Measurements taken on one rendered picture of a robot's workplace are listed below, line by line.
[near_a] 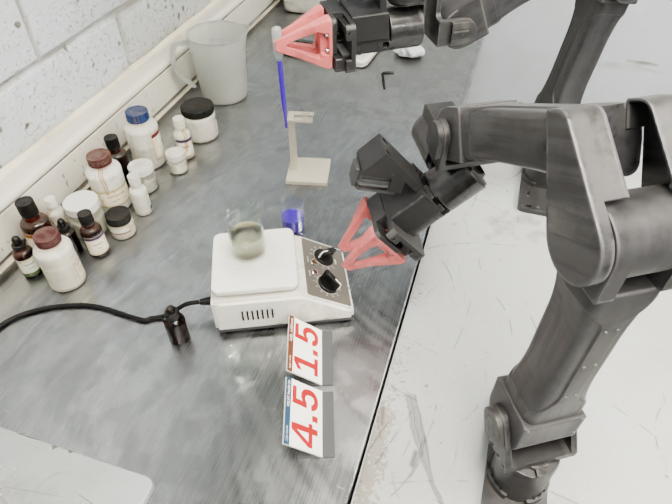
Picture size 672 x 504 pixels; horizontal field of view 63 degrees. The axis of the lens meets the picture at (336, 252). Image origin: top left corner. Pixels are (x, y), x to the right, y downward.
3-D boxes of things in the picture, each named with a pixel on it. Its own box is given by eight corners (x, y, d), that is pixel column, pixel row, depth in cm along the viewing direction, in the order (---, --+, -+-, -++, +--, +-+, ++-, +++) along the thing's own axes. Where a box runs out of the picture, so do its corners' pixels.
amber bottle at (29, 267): (21, 271, 89) (0, 235, 84) (40, 262, 91) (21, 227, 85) (27, 282, 88) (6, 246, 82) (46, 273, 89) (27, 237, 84)
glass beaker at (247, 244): (247, 272, 78) (240, 229, 72) (223, 253, 80) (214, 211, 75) (278, 250, 81) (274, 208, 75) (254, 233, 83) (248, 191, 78)
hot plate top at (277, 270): (293, 231, 85) (293, 226, 84) (299, 289, 76) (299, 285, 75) (214, 237, 83) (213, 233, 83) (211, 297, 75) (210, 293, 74)
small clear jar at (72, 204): (69, 228, 97) (56, 198, 92) (102, 214, 99) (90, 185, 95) (81, 246, 94) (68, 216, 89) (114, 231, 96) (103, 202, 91)
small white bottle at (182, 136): (176, 153, 113) (166, 116, 107) (191, 149, 114) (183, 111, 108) (181, 162, 111) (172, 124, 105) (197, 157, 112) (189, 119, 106)
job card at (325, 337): (332, 332, 81) (331, 314, 78) (333, 386, 74) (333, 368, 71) (290, 333, 81) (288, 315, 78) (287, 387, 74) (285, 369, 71)
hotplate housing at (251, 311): (342, 260, 91) (342, 224, 86) (353, 322, 82) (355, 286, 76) (206, 272, 89) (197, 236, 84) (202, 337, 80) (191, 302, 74)
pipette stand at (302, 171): (330, 161, 111) (330, 104, 102) (327, 186, 105) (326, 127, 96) (291, 160, 111) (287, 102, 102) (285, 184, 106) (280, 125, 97)
